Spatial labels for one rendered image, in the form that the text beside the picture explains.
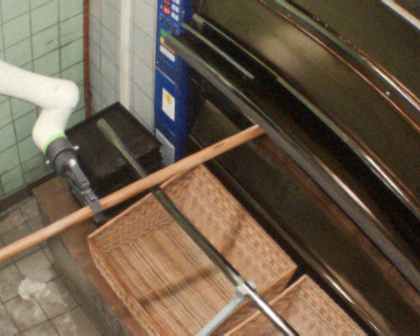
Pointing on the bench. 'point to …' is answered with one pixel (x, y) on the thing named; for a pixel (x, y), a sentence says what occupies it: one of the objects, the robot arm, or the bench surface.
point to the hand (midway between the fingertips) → (94, 207)
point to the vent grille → (165, 150)
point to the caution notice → (168, 104)
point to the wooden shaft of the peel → (125, 193)
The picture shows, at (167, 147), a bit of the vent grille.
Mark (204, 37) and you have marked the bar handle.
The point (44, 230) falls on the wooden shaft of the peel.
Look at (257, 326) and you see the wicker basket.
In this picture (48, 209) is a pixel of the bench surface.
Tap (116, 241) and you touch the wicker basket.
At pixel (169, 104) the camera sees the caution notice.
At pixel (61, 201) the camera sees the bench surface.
